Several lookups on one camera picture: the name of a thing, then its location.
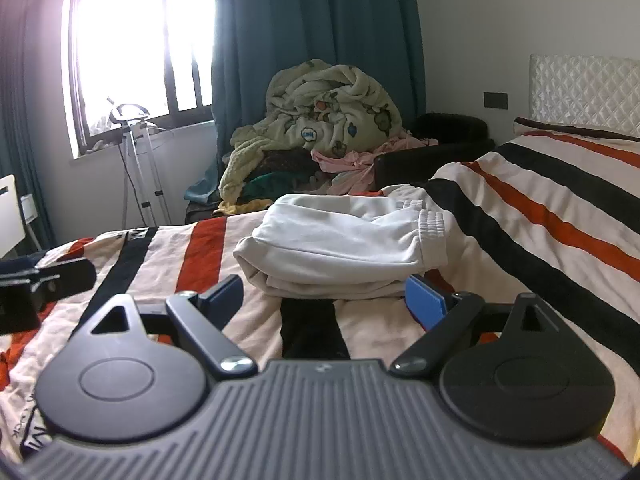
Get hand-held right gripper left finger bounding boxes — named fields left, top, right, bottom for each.
left=75, top=275, right=253, bottom=380

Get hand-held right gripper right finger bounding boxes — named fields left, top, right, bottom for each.
left=390, top=275, right=566, bottom=376

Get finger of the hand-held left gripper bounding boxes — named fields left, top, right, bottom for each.
left=0, top=259, right=97, bottom=333

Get white pants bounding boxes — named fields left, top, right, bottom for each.
left=233, top=191, right=451, bottom=301

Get pile of blankets and clothes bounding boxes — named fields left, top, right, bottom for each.
left=219, top=59, right=403, bottom=206

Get yellow cloth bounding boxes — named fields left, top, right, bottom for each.
left=215, top=199, right=273, bottom=217

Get teal cloth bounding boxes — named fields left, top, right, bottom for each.
left=184, top=165, right=226, bottom=206

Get green cloth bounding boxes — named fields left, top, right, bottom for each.
left=244, top=172, right=321, bottom=201

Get teal curtain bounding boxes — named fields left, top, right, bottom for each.
left=0, top=0, right=56, bottom=251
left=210, top=0, right=428, bottom=201

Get striped blanket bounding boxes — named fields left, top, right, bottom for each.
left=0, top=117, right=640, bottom=466

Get dark brown cloth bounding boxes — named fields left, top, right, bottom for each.
left=260, top=147, right=321, bottom=181

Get pink garment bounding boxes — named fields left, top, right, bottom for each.
left=311, top=132, right=438, bottom=196

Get silver tripod stand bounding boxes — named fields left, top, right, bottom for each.
left=107, top=96, right=168, bottom=228

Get dark armchair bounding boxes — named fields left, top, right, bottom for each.
left=375, top=112, right=496, bottom=191

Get dark framed window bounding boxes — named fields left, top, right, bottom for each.
left=62, top=0, right=216, bottom=158

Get white quilted headboard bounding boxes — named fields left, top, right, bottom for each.
left=529, top=53, right=640, bottom=138

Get white chair with black frame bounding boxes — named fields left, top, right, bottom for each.
left=0, top=175, right=43, bottom=258

